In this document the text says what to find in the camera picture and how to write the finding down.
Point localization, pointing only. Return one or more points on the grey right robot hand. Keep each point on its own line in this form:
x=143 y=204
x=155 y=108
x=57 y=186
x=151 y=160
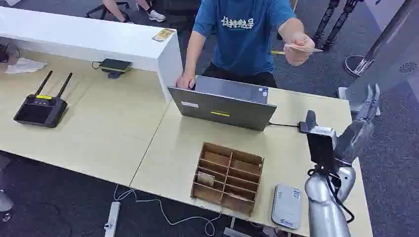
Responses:
x=355 y=135

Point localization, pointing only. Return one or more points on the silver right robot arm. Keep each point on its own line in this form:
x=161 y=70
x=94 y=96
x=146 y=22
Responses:
x=324 y=209

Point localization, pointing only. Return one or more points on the round metal base stand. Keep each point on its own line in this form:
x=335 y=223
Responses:
x=356 y=67

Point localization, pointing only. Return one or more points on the grey pillar stand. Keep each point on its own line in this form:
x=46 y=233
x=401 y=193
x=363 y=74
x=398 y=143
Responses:
x=386 y=68

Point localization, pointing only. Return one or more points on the grey flat device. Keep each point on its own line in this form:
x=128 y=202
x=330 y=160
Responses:
x=286 y=206

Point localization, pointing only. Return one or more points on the person's left hand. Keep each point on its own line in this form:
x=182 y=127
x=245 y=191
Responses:
x=298 y=52

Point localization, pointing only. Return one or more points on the person's hand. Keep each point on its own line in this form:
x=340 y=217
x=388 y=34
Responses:
x=298 y=52
x=185 y=81

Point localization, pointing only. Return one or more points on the black jointed robot leg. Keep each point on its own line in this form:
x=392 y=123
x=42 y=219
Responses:
x=324 y=21
x=338 y=23

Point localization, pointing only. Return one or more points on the grey laptop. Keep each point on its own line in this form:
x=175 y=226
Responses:
x=226 y=111

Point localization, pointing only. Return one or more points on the wooden card box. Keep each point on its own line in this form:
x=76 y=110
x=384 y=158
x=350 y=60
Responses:
x=229 y=178

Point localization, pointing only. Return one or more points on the white desk foot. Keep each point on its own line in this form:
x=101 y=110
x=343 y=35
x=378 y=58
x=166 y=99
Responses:
x=234 y=233

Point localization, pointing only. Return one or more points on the person's right hand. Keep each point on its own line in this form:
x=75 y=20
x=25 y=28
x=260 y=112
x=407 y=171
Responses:
x=185 y=81

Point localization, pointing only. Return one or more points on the yellow printed card stack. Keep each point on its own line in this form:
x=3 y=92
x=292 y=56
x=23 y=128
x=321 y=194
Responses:
x=163 y=34

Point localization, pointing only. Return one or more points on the seated person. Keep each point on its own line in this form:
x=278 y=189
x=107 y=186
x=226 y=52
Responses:
x=155 y=14

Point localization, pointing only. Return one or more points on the black phone on stand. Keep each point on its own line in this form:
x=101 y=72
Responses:
x=115 y=65

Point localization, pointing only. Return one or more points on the white power strip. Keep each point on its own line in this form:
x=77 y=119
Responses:
x=112 y=219

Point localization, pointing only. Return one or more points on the black chair base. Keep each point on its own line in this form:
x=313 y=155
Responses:
x=104 y=9

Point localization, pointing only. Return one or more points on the white desk partition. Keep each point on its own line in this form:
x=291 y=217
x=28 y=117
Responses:
x=82 y=37

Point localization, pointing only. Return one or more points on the black remote controller with antennas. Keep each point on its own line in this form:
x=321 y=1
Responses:
x=41 y=111

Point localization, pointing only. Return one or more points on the white cloth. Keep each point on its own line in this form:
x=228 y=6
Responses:
x=24 y=66

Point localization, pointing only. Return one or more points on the grey chair foot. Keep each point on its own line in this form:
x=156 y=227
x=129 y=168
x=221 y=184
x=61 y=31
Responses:
x=5 y=202

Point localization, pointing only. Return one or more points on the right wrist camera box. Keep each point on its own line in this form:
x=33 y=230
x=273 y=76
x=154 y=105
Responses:
x=320 y=149

